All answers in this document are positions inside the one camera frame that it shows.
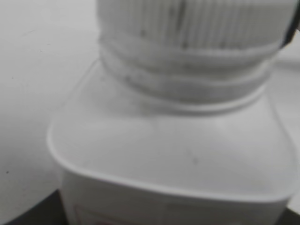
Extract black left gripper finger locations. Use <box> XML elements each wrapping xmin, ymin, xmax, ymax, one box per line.
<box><xmin>5</xmin><ymin>190</ymin><xmax>68</xmax><ymax>225</ymax></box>

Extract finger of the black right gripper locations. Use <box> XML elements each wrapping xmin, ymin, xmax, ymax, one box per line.
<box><xmin>282</xmin><ymin>9</ymin><xmax>300</xmax><ymax>48</ymax></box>

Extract white bottle cap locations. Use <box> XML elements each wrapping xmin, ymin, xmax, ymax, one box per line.
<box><xmin>96</xmin><ymin>0</ymin><xmax>298</xmax><ymax>50</ymax></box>

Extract white yili changqing yogurt bottle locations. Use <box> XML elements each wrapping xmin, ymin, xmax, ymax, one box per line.
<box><xmin>47</xmin><ymin>33</ymin><xmax>300</xmax><ymax>225</ymax></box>

